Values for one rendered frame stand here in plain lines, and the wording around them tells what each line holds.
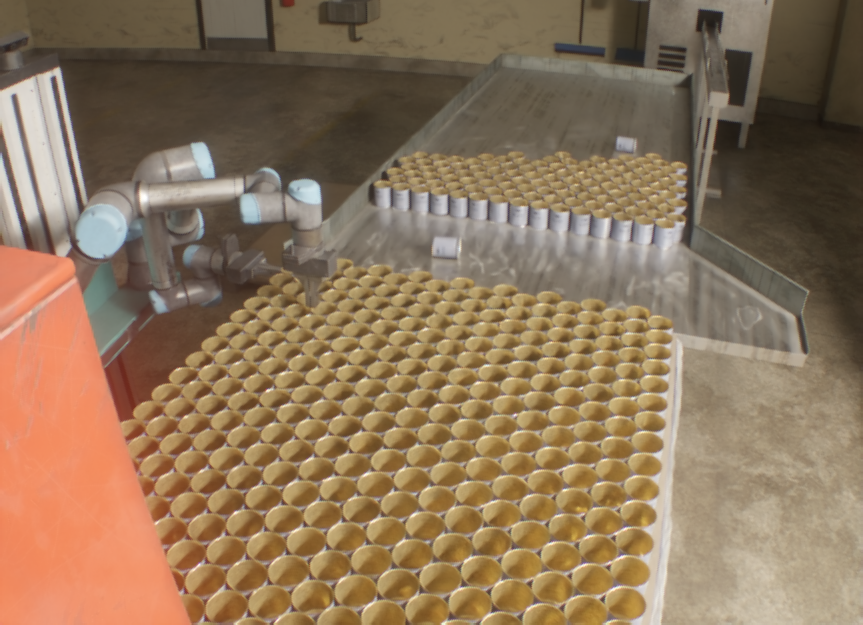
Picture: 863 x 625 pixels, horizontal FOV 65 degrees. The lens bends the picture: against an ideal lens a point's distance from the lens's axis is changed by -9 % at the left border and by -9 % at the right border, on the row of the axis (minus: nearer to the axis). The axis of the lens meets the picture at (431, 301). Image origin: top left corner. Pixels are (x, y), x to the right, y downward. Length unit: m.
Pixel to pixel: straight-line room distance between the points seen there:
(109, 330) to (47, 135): 0.62
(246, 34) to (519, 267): 7.82
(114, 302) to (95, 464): 2.18
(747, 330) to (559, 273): 0.59
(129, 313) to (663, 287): 1.67
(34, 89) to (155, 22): 8.33
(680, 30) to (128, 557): 6.65
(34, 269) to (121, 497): 0.13
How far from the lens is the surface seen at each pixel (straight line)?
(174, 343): 4.04
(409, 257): 2.35
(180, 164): 2.12
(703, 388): 3.75
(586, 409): 1.62
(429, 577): 1.28
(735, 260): 2.42
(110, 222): 1.79
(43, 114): 2.37
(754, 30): 6.88
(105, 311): 2.49
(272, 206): 1.76
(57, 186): 2.44
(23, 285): 0.31
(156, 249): 2.20
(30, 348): 0.31
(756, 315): 2.26
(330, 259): 1.81
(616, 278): 2.31
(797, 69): 8.50
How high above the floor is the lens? 2.20
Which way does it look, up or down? 32 degrees down
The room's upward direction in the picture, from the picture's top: straight up
